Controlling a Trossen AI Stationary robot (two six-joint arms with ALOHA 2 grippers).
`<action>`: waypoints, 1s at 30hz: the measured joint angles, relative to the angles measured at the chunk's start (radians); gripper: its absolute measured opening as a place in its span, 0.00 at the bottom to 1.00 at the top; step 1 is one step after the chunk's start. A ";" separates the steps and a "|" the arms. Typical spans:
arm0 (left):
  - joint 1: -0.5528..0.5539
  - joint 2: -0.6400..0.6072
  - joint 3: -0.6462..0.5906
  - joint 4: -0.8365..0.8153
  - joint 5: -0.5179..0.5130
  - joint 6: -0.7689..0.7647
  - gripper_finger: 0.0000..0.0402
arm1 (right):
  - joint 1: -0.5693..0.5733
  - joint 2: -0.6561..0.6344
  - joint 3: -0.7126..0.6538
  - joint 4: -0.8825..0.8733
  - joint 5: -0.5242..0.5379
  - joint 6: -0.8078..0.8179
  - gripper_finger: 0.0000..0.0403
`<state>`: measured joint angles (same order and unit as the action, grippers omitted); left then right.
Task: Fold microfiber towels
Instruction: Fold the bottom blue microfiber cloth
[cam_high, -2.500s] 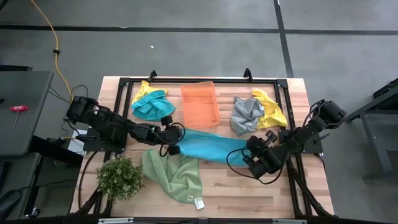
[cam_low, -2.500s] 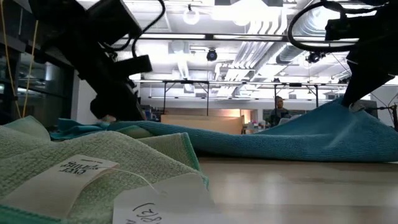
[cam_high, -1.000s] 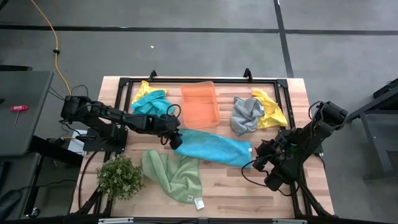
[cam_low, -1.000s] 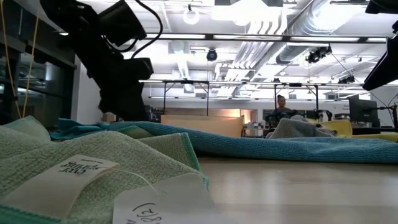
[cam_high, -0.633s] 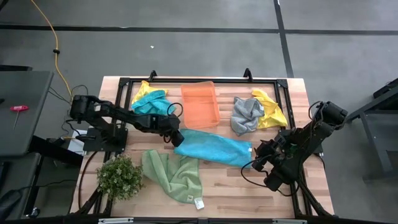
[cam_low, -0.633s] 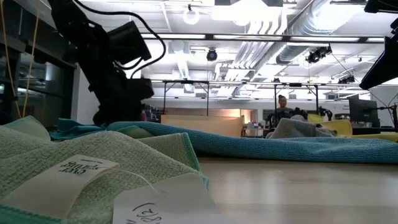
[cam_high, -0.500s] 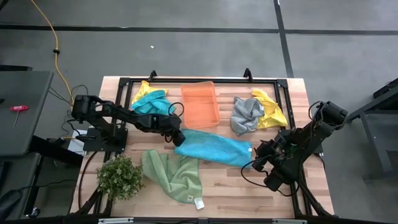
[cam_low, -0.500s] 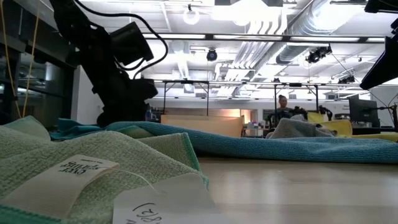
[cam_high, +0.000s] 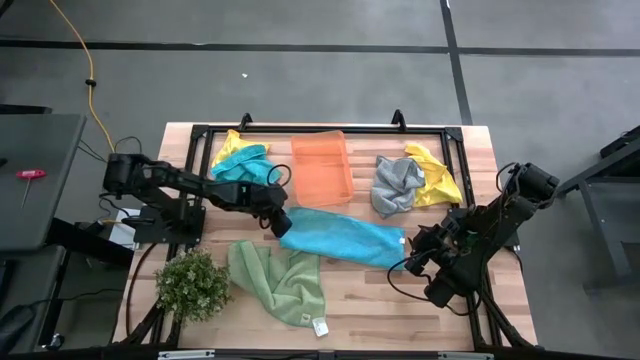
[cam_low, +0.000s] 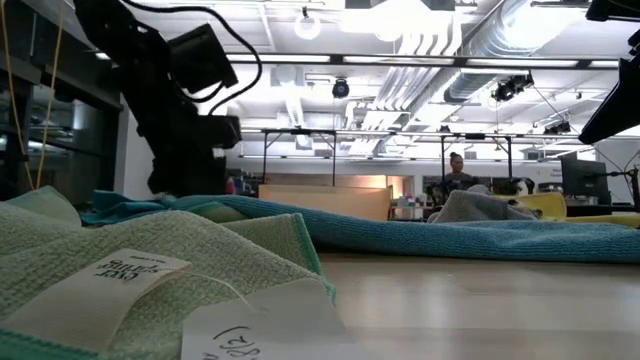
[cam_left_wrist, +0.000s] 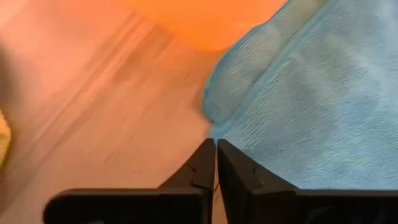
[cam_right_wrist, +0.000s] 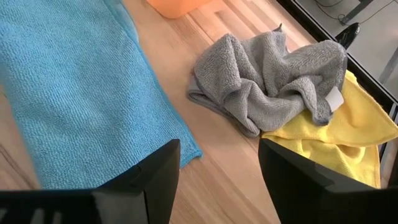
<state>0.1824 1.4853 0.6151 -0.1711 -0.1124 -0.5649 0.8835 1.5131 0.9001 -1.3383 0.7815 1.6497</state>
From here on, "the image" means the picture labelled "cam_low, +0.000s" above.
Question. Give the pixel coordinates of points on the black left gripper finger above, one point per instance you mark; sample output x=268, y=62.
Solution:
x=169, y=181
x=206, y=181

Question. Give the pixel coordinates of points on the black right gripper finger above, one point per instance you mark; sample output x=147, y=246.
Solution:
x=620, y=110

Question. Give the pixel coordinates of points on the green microfiber towel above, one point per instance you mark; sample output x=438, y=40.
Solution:
x=150, y=240

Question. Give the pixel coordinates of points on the white paper tag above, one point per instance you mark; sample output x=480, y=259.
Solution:
x=280, y=320

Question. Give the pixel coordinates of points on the blue microfiber towel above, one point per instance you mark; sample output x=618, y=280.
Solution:
x=425, y=237
x=120, y=207

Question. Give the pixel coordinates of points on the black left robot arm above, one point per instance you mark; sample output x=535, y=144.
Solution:
x=130, y=60

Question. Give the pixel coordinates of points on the yellow microfiber towel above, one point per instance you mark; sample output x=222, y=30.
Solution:
x=547, y=205

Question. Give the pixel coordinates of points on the black ceiling spotlight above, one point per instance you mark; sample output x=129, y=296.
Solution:
x=510, y=87
x=557, y=129

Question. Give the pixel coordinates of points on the black computer monitor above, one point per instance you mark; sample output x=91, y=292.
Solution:
x=582, y=180

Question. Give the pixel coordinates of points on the dark glass partition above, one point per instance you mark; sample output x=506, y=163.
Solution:
x=75, y=140

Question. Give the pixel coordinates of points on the round ceiling lamp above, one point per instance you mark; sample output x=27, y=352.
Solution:
x=300, y=32

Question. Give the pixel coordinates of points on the person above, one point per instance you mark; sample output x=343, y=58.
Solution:
x=457, y=172

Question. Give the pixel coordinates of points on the black overhead rig beam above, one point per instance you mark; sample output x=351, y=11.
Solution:
x=400, y=60

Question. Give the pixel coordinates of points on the black metal table frame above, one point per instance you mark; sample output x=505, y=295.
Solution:
x=298, y=131
x=475, y=135

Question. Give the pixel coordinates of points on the silver ventilation duct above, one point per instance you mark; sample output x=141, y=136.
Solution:
x=500, y=35

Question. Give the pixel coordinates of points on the black overhead camera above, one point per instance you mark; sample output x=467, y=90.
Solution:
x=341, y=89

